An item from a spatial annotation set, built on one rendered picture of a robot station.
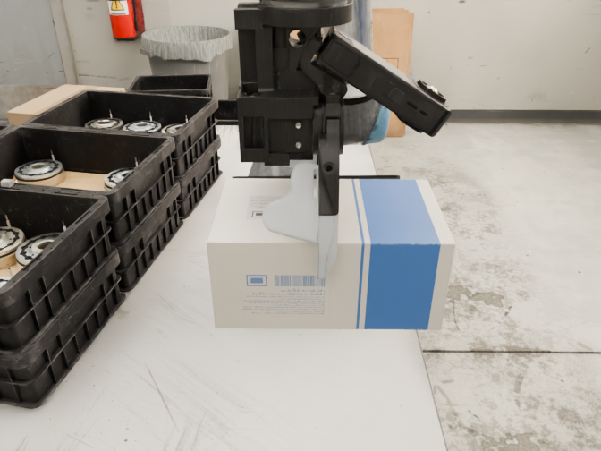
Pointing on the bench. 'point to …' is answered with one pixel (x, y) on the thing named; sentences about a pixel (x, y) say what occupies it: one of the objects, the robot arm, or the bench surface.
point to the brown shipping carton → (49, 102)
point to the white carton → (241, 240)
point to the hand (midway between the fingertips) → (327, 233)
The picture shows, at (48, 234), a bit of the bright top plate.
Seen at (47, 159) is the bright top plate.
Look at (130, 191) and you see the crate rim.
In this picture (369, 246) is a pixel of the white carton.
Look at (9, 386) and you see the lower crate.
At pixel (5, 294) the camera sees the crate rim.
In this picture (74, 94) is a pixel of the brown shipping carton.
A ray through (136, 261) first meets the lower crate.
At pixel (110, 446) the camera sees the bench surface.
